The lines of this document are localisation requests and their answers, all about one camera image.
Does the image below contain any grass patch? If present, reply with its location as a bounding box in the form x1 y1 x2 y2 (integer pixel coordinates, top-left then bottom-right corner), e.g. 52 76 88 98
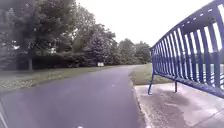
129 62 174 86

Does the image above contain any grey asphalt path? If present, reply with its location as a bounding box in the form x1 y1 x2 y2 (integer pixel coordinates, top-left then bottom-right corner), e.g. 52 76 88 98
0 64 148 128

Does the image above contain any row of trees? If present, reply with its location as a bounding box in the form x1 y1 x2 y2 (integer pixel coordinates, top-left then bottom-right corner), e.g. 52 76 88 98
0 0 153 72

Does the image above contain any grass strip with leaves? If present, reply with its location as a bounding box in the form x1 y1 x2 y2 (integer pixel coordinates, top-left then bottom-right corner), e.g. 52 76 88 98
0 64 125 95

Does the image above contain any pale concrete slab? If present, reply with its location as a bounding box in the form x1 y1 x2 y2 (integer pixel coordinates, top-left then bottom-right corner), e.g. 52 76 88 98
134 81 224 128

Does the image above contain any blue metal railing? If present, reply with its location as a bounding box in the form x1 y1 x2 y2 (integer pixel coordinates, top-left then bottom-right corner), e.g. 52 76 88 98
147 0 224 100

